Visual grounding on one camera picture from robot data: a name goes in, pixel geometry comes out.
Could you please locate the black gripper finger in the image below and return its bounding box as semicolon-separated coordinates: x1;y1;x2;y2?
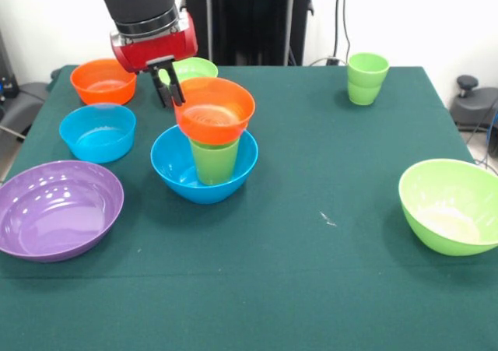
149;67;174;111
163;63;187;107

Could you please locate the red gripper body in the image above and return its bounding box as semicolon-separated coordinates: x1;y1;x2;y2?
109;10;199;75

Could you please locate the orange bowl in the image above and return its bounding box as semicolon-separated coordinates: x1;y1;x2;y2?
69;58;138;106
174;76;257;146

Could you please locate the large blue bowl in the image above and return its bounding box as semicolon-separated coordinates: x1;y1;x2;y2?
150;125;260;205

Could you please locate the small light green bowl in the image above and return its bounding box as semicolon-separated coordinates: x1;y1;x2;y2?
158;57;219;86

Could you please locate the small blue bowl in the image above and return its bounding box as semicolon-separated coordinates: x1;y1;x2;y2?
58;102;137;163

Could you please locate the grey stand base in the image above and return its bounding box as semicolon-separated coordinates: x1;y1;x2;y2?
450;74;498;134
0;81;51;139

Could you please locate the black device with blue light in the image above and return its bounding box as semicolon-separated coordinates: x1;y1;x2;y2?
0;30;20;99

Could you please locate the purple bowl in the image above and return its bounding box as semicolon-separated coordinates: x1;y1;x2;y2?
0;160;125;264

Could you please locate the green stepped cup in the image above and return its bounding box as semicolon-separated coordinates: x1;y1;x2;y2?
346;52;391;106

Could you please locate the dark green tablecloth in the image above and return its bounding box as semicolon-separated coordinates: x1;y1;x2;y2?
0;65;498;351

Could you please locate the large green bowl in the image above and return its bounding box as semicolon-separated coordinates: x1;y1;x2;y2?
398;158;498;257

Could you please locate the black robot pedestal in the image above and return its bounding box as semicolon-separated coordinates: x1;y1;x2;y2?
179;0;315;67

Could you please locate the black cable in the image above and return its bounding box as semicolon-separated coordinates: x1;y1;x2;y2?
336;0;352;65

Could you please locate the blue cable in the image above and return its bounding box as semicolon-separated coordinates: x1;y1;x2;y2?
476;109;498;165

